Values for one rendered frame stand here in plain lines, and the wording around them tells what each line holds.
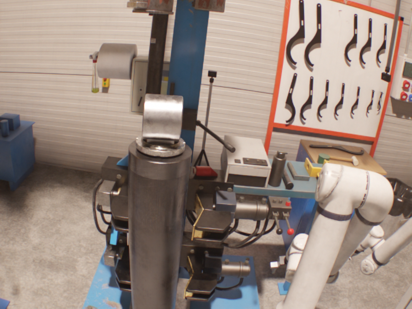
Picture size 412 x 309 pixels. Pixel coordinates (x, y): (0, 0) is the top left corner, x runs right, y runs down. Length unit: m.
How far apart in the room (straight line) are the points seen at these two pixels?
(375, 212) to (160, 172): 0.69
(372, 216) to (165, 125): 0.70
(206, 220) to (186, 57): 0.85
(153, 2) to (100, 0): 2.41
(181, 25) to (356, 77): 2.45
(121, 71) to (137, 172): 1.30
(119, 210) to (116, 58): 1.09
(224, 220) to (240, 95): 2.07
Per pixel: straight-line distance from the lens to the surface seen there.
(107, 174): 1.85
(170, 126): 1.02
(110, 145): 3.83
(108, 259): 2.07
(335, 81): 3.68
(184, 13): 1.79
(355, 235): 1.14
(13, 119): 3.71
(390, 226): 3.44
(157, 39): 1.73
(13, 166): 3.64
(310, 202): 2.75
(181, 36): 1.79
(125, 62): 2.26
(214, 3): 1.49
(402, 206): 3.29
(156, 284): 1.38
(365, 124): 4.00
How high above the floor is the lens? 1.93
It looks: 22 degrees down
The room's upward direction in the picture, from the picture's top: 7 degrees clockwise
